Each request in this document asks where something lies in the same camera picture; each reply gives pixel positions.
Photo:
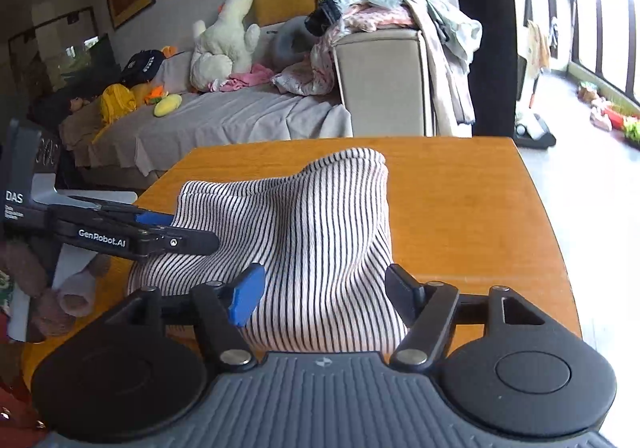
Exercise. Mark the beige hanging garment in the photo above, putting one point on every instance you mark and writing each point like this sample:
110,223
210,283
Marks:
445,87

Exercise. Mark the cream hanging cloth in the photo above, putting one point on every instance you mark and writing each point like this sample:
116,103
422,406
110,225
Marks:
537,45

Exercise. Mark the orange plush toy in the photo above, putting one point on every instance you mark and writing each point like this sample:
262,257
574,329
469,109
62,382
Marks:
170,52
156,93

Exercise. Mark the black garment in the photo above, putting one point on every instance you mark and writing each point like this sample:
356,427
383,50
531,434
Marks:
322,17

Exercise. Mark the red round container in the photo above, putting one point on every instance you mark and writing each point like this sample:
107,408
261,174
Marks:
12,403

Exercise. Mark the grey sofa bed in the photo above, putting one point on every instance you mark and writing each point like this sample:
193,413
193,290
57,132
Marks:
240,122

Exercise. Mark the white plush toy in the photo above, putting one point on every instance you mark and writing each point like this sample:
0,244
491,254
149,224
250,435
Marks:
225,47

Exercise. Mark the grey striped pants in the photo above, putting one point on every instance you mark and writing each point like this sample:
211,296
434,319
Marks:
310,238

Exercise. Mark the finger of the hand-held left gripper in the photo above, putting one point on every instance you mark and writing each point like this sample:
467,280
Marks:
190,243
152,219

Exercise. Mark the pale green garment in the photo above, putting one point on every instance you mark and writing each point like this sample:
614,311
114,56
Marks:
460,32

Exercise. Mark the pink patterned garment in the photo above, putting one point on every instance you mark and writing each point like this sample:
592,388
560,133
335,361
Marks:
375,17

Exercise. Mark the brown plush toy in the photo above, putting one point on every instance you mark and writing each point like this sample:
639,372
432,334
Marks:
25,273

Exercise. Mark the pink floral cloth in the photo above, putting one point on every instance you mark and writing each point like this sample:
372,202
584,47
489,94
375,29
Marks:
305,72

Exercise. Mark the white floor cleaner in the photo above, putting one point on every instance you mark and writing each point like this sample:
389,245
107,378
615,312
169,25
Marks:
534,130

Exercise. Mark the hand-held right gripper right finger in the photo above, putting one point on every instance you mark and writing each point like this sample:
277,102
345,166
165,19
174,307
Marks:
405,294

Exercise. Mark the black window frame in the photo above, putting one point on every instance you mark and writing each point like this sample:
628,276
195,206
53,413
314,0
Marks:
582,2

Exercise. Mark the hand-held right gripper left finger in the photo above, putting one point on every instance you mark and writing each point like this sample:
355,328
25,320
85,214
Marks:
247,294

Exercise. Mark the pink toy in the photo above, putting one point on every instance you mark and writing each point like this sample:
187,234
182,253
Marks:
601,118

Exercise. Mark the yellow-green plush fruit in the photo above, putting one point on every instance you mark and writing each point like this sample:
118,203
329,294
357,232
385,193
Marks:
167,106

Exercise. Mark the black cap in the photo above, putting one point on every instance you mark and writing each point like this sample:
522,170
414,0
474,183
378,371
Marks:
142,67

